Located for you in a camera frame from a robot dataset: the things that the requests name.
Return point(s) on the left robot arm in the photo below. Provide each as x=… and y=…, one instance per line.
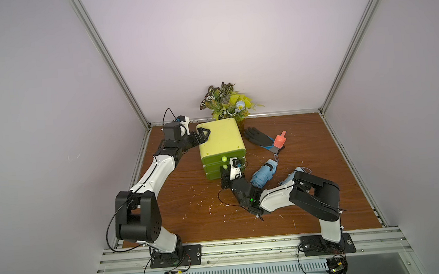
x=137, y=216

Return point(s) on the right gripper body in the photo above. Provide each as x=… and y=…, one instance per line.
x=226, y=177

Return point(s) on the dark green drawer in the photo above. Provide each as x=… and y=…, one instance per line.
x=217, y=175
x=223, y=158
x=215, y=167

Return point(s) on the black work glove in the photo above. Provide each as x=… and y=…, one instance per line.
x=261, y=139

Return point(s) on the red plastic scoop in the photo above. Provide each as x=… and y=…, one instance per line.
x=280, y=140

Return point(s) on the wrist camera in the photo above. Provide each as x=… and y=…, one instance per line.
x=183, y=122
x=237, y=166

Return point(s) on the artificial plant in vase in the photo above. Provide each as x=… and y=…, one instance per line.
x=225, y=102

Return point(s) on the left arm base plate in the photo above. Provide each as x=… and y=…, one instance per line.
x=186, y=255

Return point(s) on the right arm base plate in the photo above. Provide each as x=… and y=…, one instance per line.
x=315, y=245

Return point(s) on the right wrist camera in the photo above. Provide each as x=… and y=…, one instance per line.
x=237, y=166

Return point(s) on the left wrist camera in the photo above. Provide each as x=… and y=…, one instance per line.
x=183, y=122

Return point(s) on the dark green top drawer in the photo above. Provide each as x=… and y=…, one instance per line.
x=223, y=158

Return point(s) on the right circuit board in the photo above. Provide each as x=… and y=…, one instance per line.
x=337, y=264

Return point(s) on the dark green bottom drawer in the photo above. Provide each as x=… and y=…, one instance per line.
x=217, y=175

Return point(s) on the light blue umbrella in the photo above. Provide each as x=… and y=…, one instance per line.
x=265, y=173
x=290, y=177

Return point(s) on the yellow-green drawer cabinet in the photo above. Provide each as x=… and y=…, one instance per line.
x=224, y=141

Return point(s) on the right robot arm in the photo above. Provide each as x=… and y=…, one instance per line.
x=315, y=195

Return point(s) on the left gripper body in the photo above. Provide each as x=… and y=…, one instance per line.
x=185, y=143

